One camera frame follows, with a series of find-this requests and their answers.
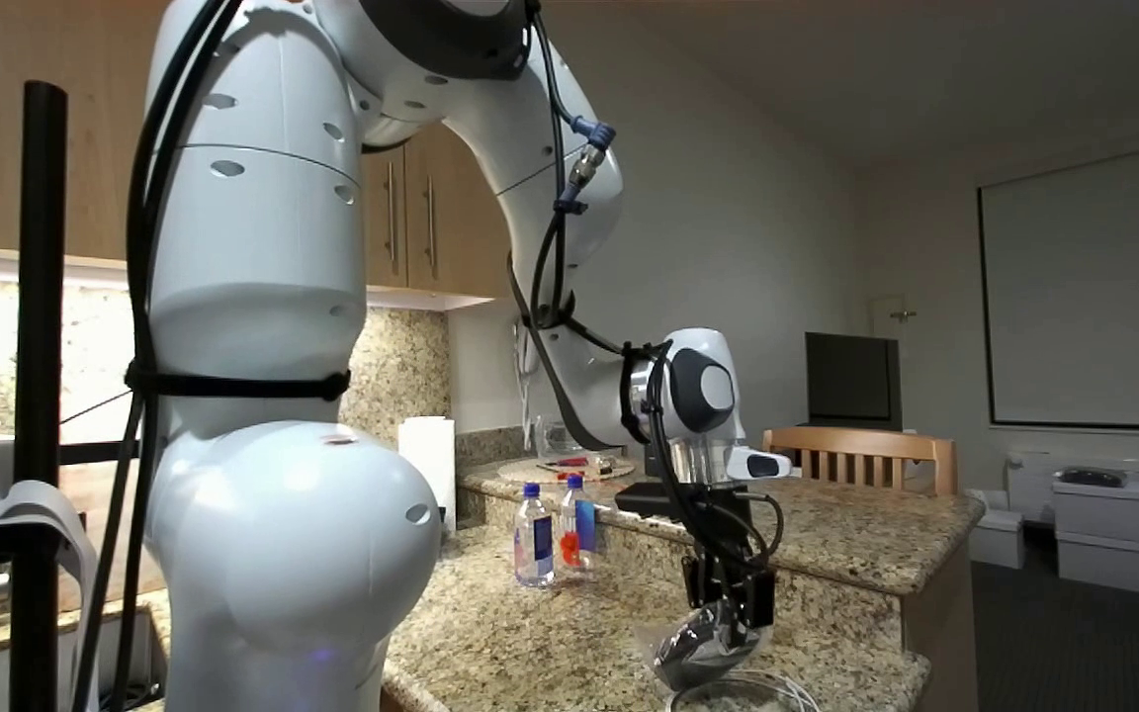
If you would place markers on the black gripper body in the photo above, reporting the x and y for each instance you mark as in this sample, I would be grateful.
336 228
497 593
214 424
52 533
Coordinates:
723 539

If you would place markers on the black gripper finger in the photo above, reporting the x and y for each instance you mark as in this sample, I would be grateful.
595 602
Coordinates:
702 593
759 599

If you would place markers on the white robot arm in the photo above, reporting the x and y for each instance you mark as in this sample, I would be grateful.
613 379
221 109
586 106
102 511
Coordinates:
267 200

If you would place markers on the light wooden cutting board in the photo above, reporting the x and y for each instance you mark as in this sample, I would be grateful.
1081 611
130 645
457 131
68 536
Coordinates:
609 467

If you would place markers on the small red object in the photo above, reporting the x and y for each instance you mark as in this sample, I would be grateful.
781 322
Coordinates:
570 465

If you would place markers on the wooden slatted chair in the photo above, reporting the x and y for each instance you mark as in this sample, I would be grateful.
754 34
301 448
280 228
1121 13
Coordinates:
870 440

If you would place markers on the black television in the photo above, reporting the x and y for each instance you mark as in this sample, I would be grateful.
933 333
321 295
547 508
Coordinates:
851 382

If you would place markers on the small white box unit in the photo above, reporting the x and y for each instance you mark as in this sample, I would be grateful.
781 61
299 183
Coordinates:
996 528

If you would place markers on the white paper towel box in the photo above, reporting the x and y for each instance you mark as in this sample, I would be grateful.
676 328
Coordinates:
427 458

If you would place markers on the small black device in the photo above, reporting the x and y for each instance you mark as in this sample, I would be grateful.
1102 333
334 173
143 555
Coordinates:
1094 477

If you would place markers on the large white box unit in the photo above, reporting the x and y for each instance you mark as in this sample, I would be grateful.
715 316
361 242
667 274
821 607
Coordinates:
1107 528

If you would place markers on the black vertical pole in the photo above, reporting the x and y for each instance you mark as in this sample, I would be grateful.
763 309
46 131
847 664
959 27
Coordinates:
39 329

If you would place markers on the large white wall screen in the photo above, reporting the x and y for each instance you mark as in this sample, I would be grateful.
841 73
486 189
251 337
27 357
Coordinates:
1096 291

